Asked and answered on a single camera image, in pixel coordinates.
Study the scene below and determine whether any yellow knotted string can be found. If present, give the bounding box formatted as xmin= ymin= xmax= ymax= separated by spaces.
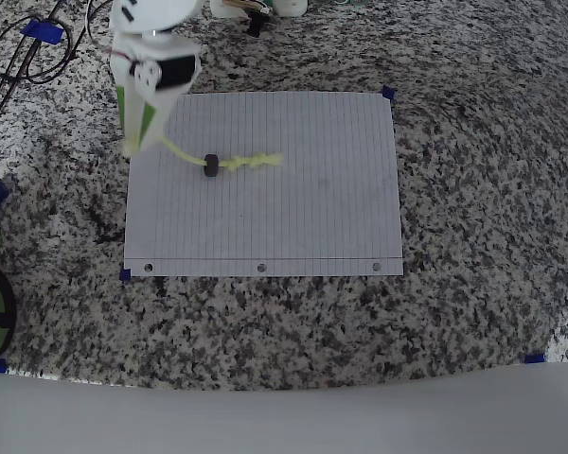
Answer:
xmin=120 ymin=134 xmax=285 ymax=174

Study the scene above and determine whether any blue tape strip on cables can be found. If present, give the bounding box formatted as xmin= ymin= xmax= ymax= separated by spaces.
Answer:
xmin=21 ymin=20 xmax=66 ymax=44

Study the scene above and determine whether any thin black looped cable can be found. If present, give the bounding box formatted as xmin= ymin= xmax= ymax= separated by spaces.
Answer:
xmin=0 ymin=0 xmax=117 ymax=86

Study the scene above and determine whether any white board panel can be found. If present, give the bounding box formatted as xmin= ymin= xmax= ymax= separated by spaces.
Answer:
xmin=0 ymin=361 xmax=568 ymax=454

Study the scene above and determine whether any lined white paper sheet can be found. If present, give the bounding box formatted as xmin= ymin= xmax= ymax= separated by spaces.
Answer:
xmin=122 ymin=91 xmax=404 ymax=278

